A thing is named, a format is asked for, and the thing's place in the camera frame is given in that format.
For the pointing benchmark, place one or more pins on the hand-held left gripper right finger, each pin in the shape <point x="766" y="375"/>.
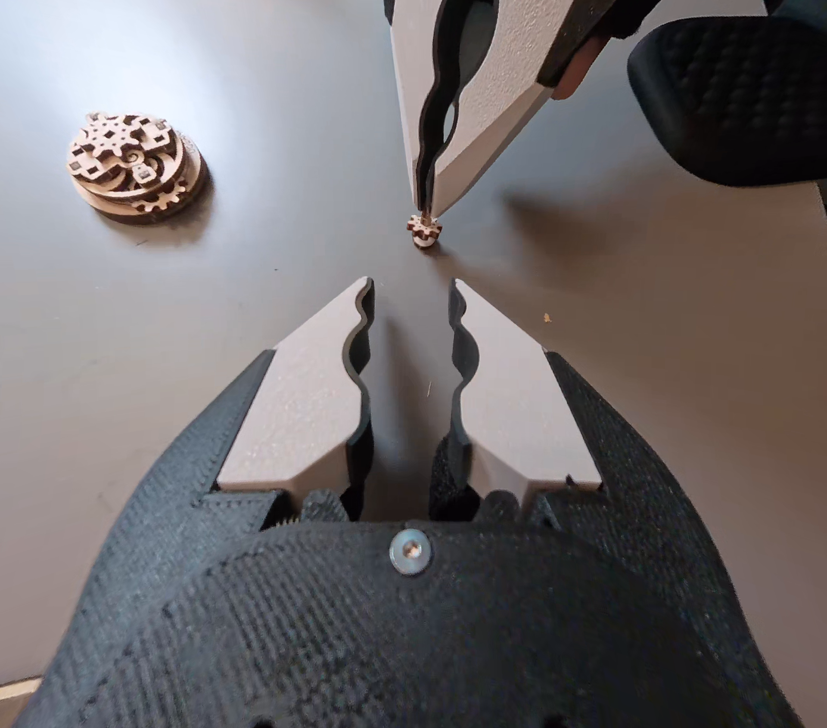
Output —
<point x="523" y="418"/>

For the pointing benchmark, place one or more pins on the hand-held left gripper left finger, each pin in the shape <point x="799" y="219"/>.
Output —
<point x="297" y="418"/>

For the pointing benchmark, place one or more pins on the small wooden gear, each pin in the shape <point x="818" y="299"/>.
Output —
<point x="424" y="232"/>

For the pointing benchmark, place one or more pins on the round wooden gear model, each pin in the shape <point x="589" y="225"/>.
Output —
<point x="135" y="166"/>

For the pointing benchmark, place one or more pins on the grey desk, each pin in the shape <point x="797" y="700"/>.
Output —
<point x="646" y="321"/>

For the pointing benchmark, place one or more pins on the person's right hand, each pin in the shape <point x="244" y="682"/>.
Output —
<point x="575" y="72"/>

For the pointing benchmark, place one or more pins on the black chair armrest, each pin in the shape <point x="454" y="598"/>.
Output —
<point x="736" y="101"/>

